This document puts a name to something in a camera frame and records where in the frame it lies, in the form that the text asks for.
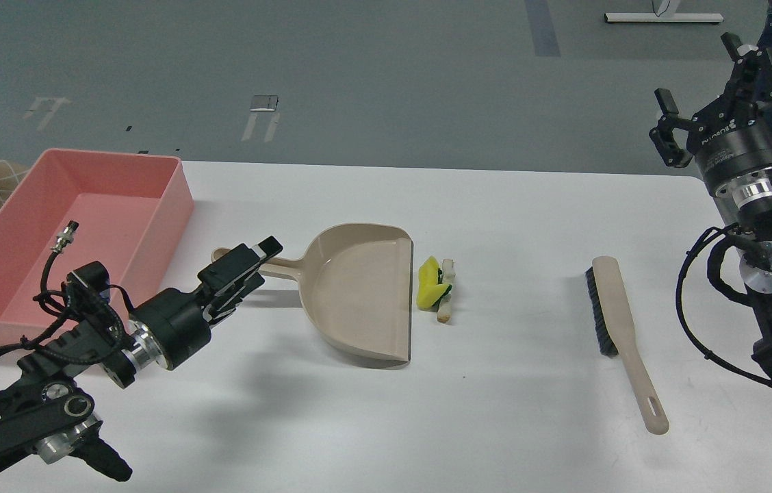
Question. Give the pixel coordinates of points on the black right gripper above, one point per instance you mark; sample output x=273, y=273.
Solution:
x=729, y=138

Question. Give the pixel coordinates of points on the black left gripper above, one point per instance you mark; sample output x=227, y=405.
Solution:
x=174, y=325

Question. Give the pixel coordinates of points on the beige plastic dustpan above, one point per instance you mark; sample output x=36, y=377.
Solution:
x=355, y=284

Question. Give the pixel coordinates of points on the yellow sponge piece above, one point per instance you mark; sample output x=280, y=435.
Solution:
x=430, y=287

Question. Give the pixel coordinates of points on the beige brush with black bristles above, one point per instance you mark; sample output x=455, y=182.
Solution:
x=616, y=337

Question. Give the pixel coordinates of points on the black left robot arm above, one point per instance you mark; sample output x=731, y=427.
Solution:
x=46, y=413

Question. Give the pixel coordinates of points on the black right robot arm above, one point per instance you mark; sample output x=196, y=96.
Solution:
x=739, y=263

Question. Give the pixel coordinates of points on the white desk foot bar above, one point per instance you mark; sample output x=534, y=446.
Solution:
x=664, y=18

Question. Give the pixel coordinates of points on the grey floor plate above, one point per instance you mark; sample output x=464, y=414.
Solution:
x=264, y=103

